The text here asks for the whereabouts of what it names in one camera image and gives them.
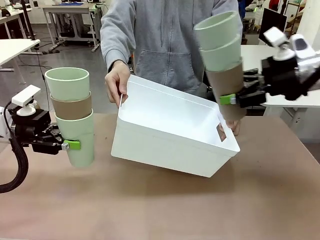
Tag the person's right forearm grey sleeve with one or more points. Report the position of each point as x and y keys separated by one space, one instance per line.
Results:
x=115 y=50

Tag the white side table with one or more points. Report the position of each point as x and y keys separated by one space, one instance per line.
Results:
x=252 y=57

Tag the black monitor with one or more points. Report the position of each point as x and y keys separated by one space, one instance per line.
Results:
x=272 y=17

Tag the grey metal desk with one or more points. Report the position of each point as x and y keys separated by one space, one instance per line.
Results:
x=67 y=10

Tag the person's left hand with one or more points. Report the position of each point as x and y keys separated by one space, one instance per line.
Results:
x=235 y=126

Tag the person's right hand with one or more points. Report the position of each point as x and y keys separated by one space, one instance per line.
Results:
x=117 y=80

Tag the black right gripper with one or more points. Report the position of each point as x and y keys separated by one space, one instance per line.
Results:
x=282 y=77

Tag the white background desk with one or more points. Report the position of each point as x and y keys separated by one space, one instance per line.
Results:
x=15 y=15

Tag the blue jacket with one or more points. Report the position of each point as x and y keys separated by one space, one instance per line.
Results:
x=242 y=7

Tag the person in grey hoodie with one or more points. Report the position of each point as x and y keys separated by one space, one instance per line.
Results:
x=162 y=37

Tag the black pole stand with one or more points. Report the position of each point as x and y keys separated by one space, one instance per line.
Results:
x=27 y=20

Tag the pale green plastic cup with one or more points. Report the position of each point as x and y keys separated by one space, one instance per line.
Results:
x=67 y=85
x=220 y=32
x=222 y=58
x=80 y=155

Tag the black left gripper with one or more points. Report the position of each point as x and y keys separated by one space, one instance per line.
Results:
x=32 y=130

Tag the white plastic basket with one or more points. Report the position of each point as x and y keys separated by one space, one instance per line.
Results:
x=162 y=150

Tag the brown plastic cup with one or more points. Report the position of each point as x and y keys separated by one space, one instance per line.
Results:
x=225 y=82
x=71 y=108

